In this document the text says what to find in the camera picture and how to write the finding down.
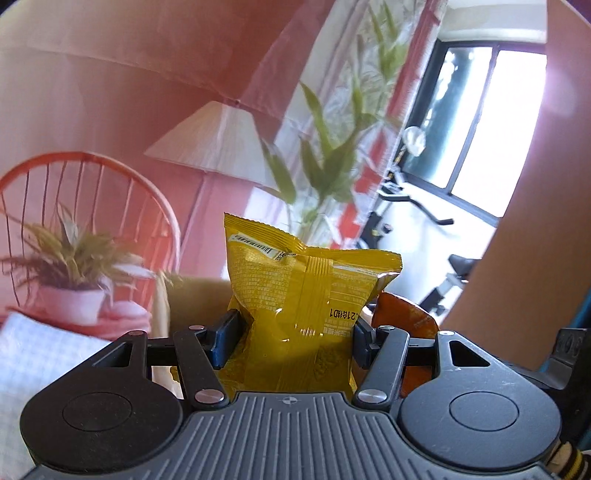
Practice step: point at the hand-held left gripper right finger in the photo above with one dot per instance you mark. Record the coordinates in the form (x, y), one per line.
(362, 345)

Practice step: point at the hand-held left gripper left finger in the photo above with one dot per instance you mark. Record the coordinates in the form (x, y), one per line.
(226, 340)

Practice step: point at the taped cardboard box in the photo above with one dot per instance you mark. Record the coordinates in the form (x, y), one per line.
(194, 300)

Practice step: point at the yellow snack packet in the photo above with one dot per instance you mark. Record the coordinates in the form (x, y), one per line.
(295, 304)

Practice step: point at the large orange snack packet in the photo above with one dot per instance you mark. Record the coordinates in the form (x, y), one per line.
(406, 318)

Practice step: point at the blue cloth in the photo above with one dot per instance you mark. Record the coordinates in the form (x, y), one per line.
(582, 302)

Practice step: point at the brown wooden board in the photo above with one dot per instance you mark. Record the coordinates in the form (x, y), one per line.
(531, 277)

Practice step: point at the black exercise bike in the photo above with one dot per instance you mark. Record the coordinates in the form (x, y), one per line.
(397, 240)

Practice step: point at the plaid tablecloth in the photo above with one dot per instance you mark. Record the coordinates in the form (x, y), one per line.
(37, 360)

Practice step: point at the printed room backdrop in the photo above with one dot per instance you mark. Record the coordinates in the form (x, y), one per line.
(138, 115)

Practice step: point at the dark framed window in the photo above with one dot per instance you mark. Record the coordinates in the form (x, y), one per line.
(489, 120)

